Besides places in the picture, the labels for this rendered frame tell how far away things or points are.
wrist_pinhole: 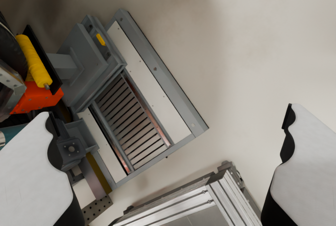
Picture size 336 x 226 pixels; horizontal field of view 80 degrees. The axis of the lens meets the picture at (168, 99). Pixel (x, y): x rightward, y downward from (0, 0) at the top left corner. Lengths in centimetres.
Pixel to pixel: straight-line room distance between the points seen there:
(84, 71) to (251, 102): 90
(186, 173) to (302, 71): 77
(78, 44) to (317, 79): 117
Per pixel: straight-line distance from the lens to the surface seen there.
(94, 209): 163
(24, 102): 102
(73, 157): 126
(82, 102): 139
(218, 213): 102
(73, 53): 128
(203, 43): 108
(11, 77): 87
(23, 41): 107
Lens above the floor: 101
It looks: 61 degrees down
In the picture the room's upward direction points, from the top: 105 degrees counter-clockwise
